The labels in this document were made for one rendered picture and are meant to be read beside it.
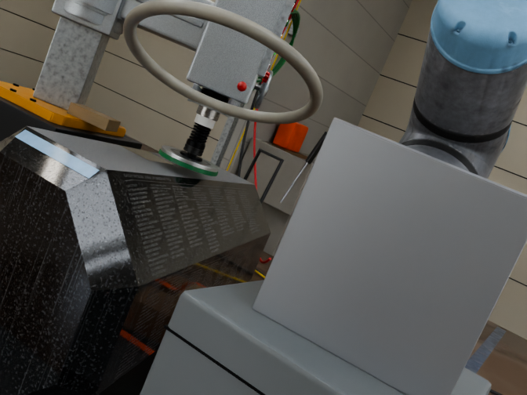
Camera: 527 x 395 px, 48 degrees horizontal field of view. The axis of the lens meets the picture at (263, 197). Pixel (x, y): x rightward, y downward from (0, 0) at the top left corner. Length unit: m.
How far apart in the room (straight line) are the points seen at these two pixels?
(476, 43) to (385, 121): 6.16
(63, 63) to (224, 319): 2.09
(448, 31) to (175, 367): 0.58
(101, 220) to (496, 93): 1.07
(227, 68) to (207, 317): 1.28
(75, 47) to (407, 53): 4.92
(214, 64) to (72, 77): 0.94
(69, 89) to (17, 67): 6.41
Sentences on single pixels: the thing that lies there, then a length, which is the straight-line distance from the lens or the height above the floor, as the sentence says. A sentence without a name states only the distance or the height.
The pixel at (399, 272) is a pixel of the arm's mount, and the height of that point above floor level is 0.99.
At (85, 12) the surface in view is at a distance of 2.70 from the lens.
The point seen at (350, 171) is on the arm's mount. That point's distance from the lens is 0.81.
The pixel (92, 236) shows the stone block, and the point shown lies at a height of 0.65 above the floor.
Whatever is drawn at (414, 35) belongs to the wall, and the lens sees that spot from 7.13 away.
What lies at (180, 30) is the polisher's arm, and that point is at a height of 1.29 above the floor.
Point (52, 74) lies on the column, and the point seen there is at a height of 0.91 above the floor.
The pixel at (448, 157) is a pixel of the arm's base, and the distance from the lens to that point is 0.90.
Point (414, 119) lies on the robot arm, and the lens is 0.95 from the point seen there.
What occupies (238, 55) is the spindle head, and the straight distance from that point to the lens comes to 1.98.
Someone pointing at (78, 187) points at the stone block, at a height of 0.75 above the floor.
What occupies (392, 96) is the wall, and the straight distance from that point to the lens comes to 7.01.
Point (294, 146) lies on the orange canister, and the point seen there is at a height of 0.91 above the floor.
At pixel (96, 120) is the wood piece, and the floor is 0.80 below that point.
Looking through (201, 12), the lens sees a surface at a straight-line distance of 1.21.
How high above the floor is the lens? 1.12
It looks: 8 degrees down
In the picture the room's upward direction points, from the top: 23 degrees clockwise
